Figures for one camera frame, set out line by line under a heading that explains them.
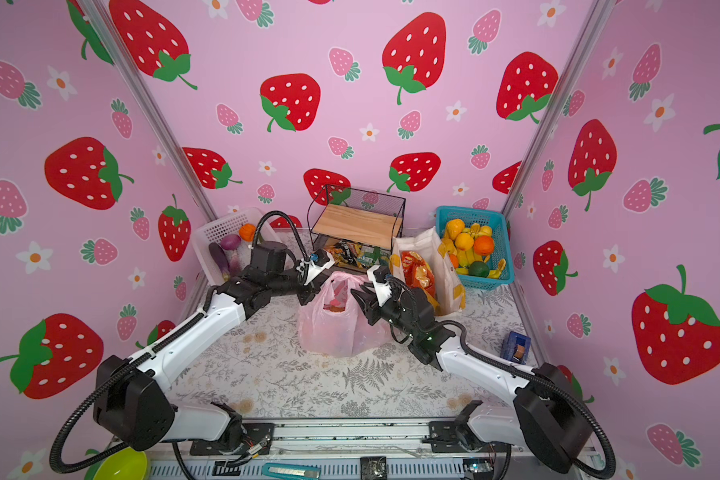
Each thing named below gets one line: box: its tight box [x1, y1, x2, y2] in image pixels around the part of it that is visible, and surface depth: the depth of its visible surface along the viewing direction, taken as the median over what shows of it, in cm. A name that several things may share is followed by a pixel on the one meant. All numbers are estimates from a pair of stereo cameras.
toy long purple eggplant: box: [208, 242, 230, 282], surface depth 111 cm
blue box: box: [500, 331, 531, 365], surface depth 85 cm
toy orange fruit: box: [473, 235, 495, 256], surface depth 109 cm
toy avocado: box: [468, 261, 489, 278], surface depth 100 cm
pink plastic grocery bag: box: [297, 271, 393, 357], surface depth 79 cm
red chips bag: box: [401, 251, 439, 306], surface depth 92 cm
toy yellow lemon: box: [455, 232, 474, 251], surface depth 109 cm
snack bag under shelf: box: [324, 240, 391, 268], surface depth 106 cm
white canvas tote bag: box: [389, 226, 466, 315], surface depth 92 cm
